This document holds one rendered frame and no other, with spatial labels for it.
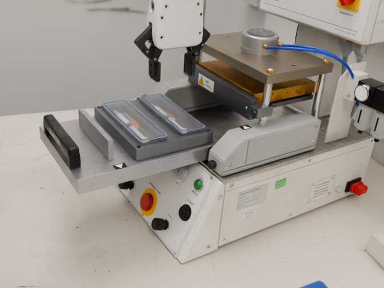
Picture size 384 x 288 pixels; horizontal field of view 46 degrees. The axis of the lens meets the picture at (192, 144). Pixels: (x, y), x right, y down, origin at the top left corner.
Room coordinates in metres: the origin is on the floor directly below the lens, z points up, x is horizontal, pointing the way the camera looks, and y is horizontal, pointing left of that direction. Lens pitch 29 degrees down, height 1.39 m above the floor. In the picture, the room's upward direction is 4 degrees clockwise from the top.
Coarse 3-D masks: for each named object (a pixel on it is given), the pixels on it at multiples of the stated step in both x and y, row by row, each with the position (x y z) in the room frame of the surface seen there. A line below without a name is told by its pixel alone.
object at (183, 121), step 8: (144, 96) 0.90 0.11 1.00; (152, 96) 0.90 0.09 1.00; (160, 96) 0.91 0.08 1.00; (152, 104) 0.86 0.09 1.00; (160, 104) 0.86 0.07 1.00; (168, 104) 0.87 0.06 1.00; (160, 112) 0.82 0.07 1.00; (168, 112) 0.83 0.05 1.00; (176, 112) 0.83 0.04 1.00; (184, 112) 0.83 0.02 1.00; (168, 120) 0.79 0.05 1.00; (176, 120) 0.79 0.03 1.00; (184, 120) 0.80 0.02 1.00; (192, 120) 0.80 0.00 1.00; (184, 128) 0.76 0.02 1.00; (192, 128) 0.76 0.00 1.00
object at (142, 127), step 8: (104, 104) 0.84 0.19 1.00; (112, 104) 0.85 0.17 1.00; (120, 104) 0.85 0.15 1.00; (128, 104) 0.85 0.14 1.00; (112, 112) 0.81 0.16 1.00; (120, 112) 0.81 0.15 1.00; (128, 112) 0.81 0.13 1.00; (136, 112) 0.82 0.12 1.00; (120, 120) 0.77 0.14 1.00; (128, 120) 0.78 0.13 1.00; (136, 120) 0.78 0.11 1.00; (144, 120) 0.78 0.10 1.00; (128, 128) 0.74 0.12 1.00; (136, 128) 0.75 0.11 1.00; (144, 128) 0.75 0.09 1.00; (152, 128) 0.75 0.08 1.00; (136, 136) 0.71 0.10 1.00; (144, 136) 0.72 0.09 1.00; (152, 136) 0.72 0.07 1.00; (160, 136) 0.72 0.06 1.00
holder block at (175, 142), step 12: (96, 108) 0.84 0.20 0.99; (144, 108) 0.86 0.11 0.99; (108, 120) 0.79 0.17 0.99; (156, 120) 0.81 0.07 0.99; (120, 132) 0.74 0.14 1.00; (168, 132) 0.76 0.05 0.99; (204, 132) 0.77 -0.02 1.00; (120, 144) 0.74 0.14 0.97; (132, 144) 0.70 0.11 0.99; (156, 144) 0.71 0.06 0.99; (168, 144) 0.72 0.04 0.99; (180, 144) 0.73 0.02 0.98; (192, 144) 0.75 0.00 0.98; (204, 144) 0.76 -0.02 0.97; (132, 156) 0.70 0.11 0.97; (144, 156) 0.69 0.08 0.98; (156, 156) 0.70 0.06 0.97
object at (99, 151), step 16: (80, 112) 0.79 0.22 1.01; (64, 128) 0.79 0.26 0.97; (80, 128) 0.79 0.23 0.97; (96, 128) 0.72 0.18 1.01; (48, 144) 0.74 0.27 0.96; (80, 144) 0.73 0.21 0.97; (96, 144) 0.73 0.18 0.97; (112, 144) 0.68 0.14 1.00; (208, 144) 0.77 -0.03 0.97; (64, 160) 0.67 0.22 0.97; (96, 160) 0.68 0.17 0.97; (112, 160) 0.68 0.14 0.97; (128, 160) 0.69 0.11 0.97; (144, 160) 0.69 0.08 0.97; (160, 160) 0.70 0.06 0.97; (176, 160) 0.72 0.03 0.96; (192, 160) 0.74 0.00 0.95; (80, 176) 0.62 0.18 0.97; (96, 176) 0.63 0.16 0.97; (112, 176) 0.64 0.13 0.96; (128, 176) 0.66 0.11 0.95; (144, 176) 0.68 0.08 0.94; (80, 192) 0.61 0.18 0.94
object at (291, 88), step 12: (216, 60) 1.02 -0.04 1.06; (216, 72) 0.94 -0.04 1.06; (228, 72) 0.94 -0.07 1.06; (240, 72) 0.95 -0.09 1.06; (240, 84) 0.87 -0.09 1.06; (252, 84) 0.88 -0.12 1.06; (264, 84) 0.88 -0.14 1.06; (276, 84) 0.89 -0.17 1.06; (288, 84) 0.89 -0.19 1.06; (300, 84) 0.90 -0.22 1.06; (312, 84) 0.91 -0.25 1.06; (276, 96) 0.86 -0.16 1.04; (288, 96) 0.88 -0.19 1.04; (300, 96) 0.90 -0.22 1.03; (312, 96) 0.92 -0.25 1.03
